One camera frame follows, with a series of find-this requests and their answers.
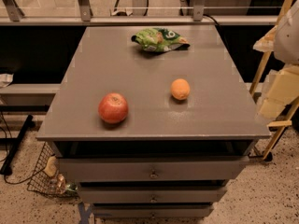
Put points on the black metal stand leg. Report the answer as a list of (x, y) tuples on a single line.
[(14, 145)]

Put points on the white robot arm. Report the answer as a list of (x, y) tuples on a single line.
[(286, 44)]

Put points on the green rice chip bag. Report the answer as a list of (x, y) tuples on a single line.
[(159, 40)]

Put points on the top grey drawer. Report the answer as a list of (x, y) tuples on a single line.
[(152, 169)]

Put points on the white cloth at left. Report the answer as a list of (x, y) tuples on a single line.
[(5, 80)]

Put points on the grey metal railing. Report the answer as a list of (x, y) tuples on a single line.
[(100, 12)]

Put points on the bottom grey drawer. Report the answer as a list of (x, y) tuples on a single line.
[(152, 211)]

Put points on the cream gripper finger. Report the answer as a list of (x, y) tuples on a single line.
[(280, 89), (266, 43)]

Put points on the wire basket on floor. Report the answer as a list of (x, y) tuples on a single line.
[(47, 179)]

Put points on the middle grey drawer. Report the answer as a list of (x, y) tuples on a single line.
[(163, 194)]

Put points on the grey drawer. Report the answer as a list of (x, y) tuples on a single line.
[(152, 211), (152, 169), (163, 194)]

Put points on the orange fruit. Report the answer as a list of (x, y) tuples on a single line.
[(180, 89)]

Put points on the red apple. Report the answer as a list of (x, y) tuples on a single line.
[(113, 108)]

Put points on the grey drawer cabinet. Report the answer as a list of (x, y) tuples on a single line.
[(217, 119)]

